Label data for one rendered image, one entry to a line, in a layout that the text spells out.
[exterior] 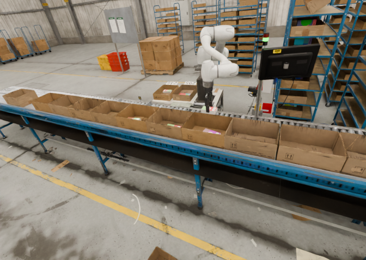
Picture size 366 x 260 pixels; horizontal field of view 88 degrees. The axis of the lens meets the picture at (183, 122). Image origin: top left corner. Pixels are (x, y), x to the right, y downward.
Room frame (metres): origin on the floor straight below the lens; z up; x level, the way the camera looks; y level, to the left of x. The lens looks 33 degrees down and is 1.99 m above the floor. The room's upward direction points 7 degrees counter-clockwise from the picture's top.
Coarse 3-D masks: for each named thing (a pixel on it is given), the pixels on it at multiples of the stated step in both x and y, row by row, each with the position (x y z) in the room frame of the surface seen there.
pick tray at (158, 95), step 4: (164, 84) 3.05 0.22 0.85; (160, 88) 2.95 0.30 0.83; (164, 88) 3.06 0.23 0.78; (168, 88) 3.03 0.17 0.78; (172, 88) 3.00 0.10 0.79; (176, 88) 2.86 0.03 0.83; (156, 92) 2.83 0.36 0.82; (160, 92) 2.93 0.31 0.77; (172, 92) 2.71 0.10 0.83; (156, 96) 2.69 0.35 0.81; (160, 96) 2.67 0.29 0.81; (164, 96) 2.63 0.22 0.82; (168, 96) 2.61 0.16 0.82; (172, 96) 2.69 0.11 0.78; (164, 100) 2.64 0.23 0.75; (168, 100) 2.61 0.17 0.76
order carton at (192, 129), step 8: (192, 120) 1.61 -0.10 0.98; (200, 120) 1.62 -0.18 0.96; (208, 120) 1.58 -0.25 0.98; (216, 120) 1.54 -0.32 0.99; (224, 120) 1.50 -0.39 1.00; (184, 128) 1.39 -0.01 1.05; (192, 128) 1.59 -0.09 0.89; (200, 128) 1.58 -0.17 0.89; (208, 128) 1.57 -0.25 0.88; (216, 128) 1.54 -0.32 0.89; (224, 128) 1.50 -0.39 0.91; (184, 136) 1.39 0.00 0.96; (192, 136) 1.35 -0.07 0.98; (200, 136) 1.31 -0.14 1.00; (208, 136) 1.28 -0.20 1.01; (216, 136) 1.24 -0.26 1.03; (200, 144) 1.31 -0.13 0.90; (208, 144) 1.28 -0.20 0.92; (216, 144) 1.24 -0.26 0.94
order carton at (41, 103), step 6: (42, 96) 2.70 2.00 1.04; (48, 96) 2.77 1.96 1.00; (54, 96) 2.76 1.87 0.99; (60, 96) 2.69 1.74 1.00; (36, 102) 2.48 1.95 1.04; (42, 102) 2.67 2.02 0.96; (48, 102) 2.73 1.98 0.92; (36, 108) 2.53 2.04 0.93; (42, 108) 2.45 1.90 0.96; (48, 108) 2.38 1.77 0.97
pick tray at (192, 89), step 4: (184, 84) 2.94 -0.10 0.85; (180, 88) 2.90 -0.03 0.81; (184, 88) 2.94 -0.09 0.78; (188, 88) 2.91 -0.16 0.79; (192, 88) 2.88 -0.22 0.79; (196, 88) 2.76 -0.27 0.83; (176, 92) 2.76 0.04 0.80; (180, 92) 2.84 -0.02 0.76; (184, 92) 2.82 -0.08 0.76; (188, 92) 2.80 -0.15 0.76; (192, 92) 2.60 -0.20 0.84; (196, 92) 2.75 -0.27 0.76; (176, 96) 2.59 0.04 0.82; (180, 96) 2.56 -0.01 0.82; (184, 96) 2.53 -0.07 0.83; (188, 96) 2.50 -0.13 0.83; (192, 96) 2.59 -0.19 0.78; (176, 100) 2.59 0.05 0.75; (180, 100) 2.56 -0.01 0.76; (184, 100) 2.54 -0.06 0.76; (188, 100) 2.51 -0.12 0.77
